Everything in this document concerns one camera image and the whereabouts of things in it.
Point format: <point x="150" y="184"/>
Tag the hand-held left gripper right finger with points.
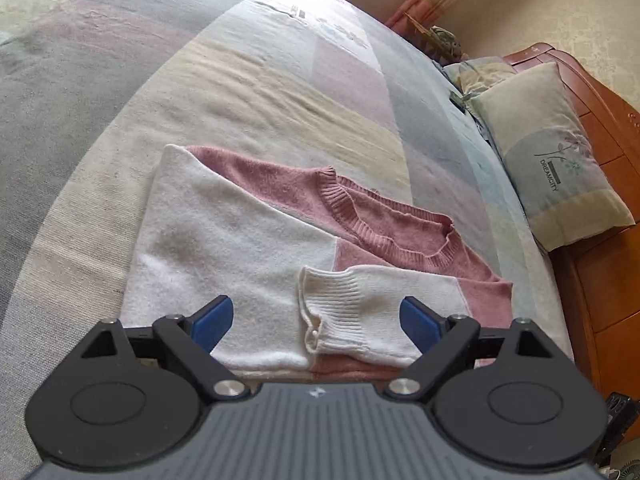
<point x="417" y="322"/>

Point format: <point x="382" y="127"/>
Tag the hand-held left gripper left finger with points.
<point x="215" y="320"/>

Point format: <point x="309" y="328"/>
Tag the pink and white sweater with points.
<point x="225" y="240"/>

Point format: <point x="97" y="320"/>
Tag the wooden headboard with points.
<point x="610" y="285"/>

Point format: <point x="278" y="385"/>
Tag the large printed pillow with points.
<point x="550" y="160"/>

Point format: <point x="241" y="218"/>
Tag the black phone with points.
<point x="456" y="101"/>

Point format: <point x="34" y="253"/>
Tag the bed with patchwork sheet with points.
<point x="150" y="85"/>

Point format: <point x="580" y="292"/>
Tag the small printed pillow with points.
<point x="475" y="75"/>

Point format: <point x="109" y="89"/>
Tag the grey cloth bundle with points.
<point x="445" y="42"/>

